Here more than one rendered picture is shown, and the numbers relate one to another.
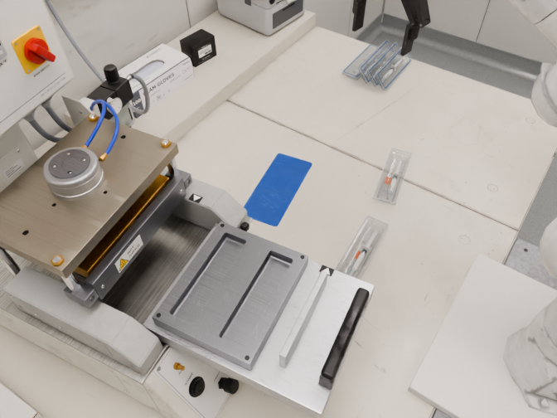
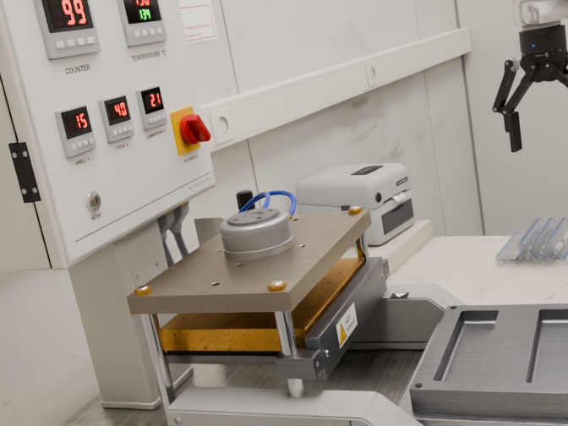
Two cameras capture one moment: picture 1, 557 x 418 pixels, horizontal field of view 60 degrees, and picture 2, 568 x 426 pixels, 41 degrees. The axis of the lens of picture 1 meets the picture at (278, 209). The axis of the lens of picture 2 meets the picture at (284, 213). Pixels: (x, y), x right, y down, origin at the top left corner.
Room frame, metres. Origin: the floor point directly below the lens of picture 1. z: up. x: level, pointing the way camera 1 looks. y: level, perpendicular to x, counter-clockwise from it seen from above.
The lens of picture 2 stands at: (-0.31, 0.30, 1.34)
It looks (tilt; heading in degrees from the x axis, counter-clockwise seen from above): 14 degrees down; 358
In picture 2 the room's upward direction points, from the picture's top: 11 degrees counter-clockwise
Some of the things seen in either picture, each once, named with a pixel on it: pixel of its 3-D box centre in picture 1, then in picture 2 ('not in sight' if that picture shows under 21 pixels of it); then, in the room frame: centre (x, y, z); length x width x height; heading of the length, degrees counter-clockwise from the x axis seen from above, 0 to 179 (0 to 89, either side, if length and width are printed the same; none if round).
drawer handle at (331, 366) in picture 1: (345, 335); not in sight; (0.30, -0.09, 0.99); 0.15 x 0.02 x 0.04; 153
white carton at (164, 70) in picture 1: (149, 79); not in sight; (1.16, 0.36, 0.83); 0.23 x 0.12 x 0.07; 142
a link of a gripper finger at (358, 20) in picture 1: (359, 14); (515, 132); (1.02, -0.19, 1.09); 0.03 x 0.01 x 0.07; 133
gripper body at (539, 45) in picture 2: not in sight; (543, 54); (0.97, -0.24, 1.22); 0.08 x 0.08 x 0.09
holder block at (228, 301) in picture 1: (234, 289); (511, 353); (0.39, 0.07, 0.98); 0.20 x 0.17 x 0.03; 153
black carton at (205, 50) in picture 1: (198, 47); not in sight; (1.31, 0.23, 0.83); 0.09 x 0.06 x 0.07; 136
